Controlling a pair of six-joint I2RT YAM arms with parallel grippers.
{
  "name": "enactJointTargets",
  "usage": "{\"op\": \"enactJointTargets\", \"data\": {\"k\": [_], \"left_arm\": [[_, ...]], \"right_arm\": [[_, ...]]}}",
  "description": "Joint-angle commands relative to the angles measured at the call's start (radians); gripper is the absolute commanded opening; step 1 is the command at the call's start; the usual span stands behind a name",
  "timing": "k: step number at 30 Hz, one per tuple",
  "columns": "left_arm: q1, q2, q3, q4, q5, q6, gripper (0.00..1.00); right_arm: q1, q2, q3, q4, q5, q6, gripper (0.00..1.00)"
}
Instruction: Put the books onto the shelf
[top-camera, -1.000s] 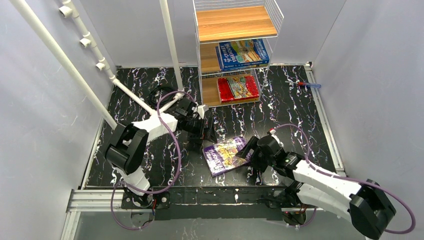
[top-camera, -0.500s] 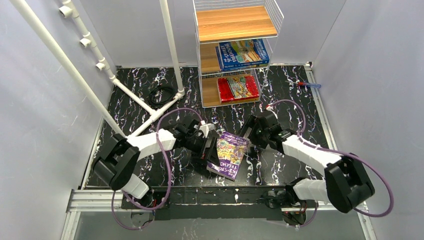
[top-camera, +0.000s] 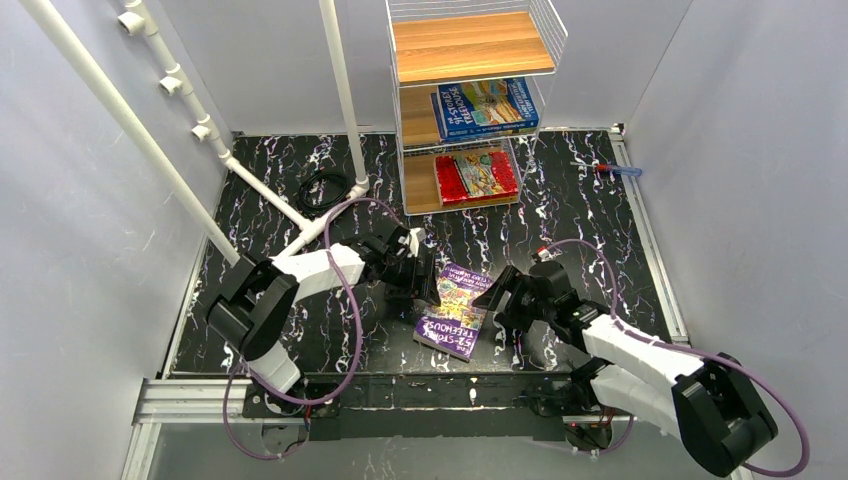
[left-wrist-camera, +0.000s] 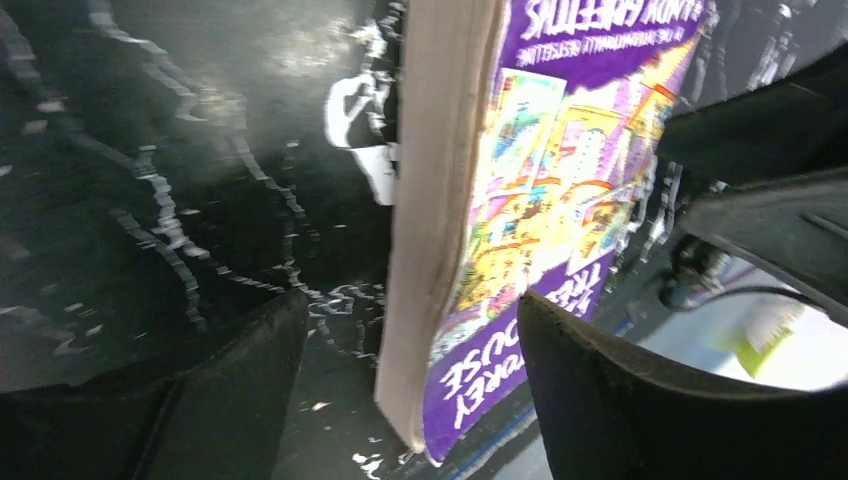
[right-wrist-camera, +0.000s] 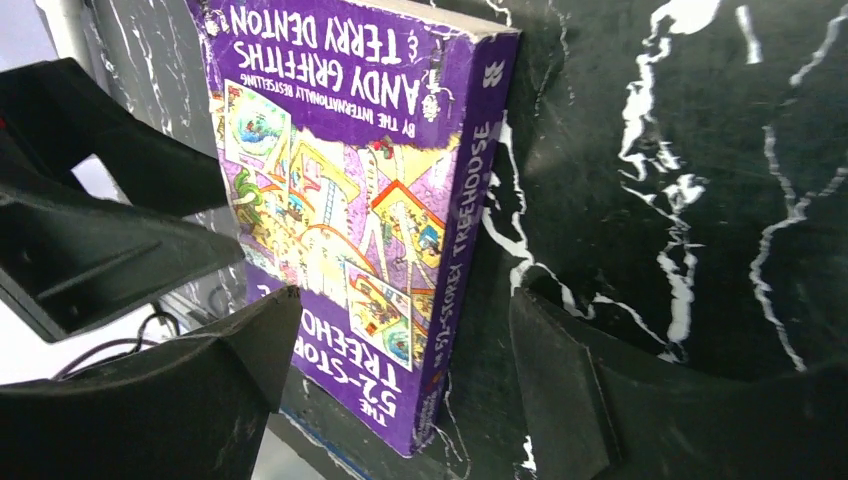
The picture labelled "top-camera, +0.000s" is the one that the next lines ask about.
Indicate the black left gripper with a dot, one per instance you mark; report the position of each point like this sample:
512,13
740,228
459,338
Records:
419,270

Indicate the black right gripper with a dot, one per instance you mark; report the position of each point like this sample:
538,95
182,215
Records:
515,296

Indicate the purple 52-storey treehouse book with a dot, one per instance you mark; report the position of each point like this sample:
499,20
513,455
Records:
454,326

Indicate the red treehouse book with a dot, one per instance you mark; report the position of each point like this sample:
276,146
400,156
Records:
475,175

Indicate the blue 91-storey treehouse book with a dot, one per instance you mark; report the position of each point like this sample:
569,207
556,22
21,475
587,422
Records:
489,88

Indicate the Animal Farm book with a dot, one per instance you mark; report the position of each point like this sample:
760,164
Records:
460,117

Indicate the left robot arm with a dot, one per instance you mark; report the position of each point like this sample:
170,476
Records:
252,304

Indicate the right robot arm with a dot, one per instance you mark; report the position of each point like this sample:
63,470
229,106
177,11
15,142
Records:
712,408

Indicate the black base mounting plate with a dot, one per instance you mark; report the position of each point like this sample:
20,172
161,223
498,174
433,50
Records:
545,407

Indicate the blue red pen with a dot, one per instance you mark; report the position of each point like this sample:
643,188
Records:
610,168

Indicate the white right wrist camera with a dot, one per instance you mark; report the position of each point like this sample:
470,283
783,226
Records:
542,254

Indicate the white wire wooden shelf rack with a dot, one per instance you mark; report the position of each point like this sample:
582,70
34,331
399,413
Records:
434,43

